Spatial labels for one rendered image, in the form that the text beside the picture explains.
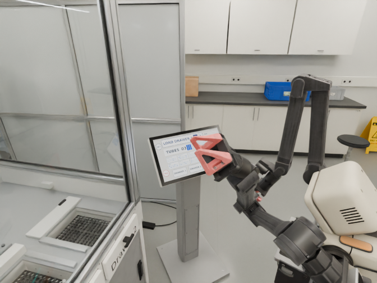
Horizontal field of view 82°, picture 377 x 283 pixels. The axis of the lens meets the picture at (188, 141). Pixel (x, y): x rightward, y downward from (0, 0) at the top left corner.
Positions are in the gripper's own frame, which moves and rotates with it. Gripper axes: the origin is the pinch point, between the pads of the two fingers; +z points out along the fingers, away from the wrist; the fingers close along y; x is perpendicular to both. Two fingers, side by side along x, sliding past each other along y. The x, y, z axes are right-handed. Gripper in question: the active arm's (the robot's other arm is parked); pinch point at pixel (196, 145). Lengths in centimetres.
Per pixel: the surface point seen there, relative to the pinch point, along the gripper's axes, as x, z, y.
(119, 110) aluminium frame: -32, -7, 47
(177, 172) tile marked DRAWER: -52, -62, 43
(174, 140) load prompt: -45, -58, 61
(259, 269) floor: -76, -167, -13
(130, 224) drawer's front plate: -70, -36, 15
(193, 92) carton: -74, -193, 246
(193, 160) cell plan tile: -44, -70, 49
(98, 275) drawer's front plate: -71, -19, -5
